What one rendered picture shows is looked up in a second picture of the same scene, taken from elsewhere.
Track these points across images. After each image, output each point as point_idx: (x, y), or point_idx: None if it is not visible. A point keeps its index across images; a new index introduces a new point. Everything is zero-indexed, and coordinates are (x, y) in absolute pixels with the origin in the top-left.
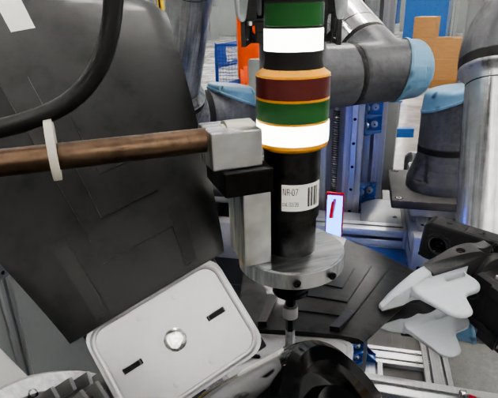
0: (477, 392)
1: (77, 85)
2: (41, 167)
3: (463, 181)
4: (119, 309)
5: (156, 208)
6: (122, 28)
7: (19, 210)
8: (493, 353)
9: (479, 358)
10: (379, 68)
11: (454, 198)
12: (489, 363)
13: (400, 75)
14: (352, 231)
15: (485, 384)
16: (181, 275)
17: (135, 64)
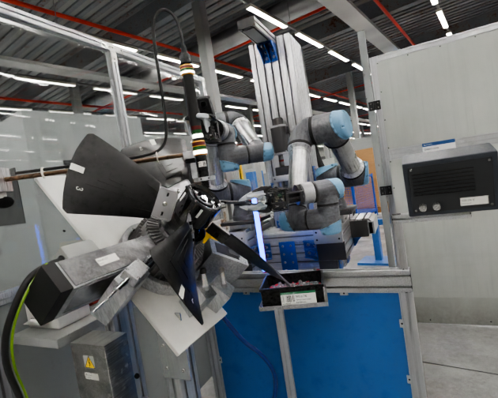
0: (322, 269)
1: (160, 146)
2: (155, 159)
3: (288, 182)
4: (168, 186)
5: (176, 170)
6: (174, 143)
7: (152, 172)
8: (439, 337)
9: (428, 339)
10: (252, 150)
11: None
12: (435, 342)
13: (260, 152)
14: (295, 234)
15: (429, 351)
16: (180, 181)
17: (175, 148)
